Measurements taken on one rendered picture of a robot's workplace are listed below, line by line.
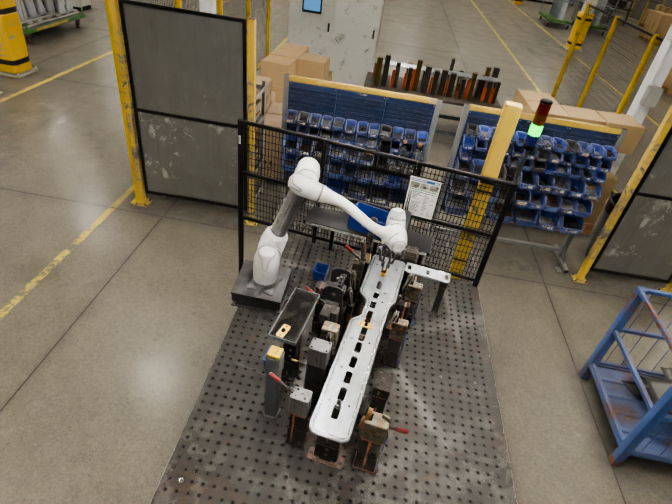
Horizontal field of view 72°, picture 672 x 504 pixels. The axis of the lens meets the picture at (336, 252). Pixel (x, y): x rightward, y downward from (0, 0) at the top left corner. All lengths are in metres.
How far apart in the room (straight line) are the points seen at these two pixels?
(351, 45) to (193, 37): 4.99
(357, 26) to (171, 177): 5.05
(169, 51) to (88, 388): 2.82
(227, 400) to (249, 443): 0.27
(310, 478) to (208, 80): 3.40
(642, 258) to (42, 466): 5.27
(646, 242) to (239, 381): 4.15
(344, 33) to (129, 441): 7.48
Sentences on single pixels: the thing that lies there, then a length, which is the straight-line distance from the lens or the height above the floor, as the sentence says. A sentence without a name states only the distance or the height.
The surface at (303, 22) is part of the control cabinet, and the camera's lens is 9.16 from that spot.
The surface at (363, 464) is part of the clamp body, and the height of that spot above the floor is 0.75.
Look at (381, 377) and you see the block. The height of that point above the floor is 1.03.
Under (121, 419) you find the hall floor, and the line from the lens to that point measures 3.47.
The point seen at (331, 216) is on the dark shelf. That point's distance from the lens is 3.33.
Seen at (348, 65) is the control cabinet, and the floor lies 0.52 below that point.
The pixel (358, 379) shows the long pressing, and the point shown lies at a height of 1.00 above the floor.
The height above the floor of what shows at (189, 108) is 1.15.
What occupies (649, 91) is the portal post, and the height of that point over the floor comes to 1.51.
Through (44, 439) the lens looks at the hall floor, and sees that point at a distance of 3.53.
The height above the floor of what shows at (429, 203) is 1.27.
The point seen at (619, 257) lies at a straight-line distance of 5.43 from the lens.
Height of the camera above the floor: 2.79
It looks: 36 degrees down
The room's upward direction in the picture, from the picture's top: 8 degrees clockwise
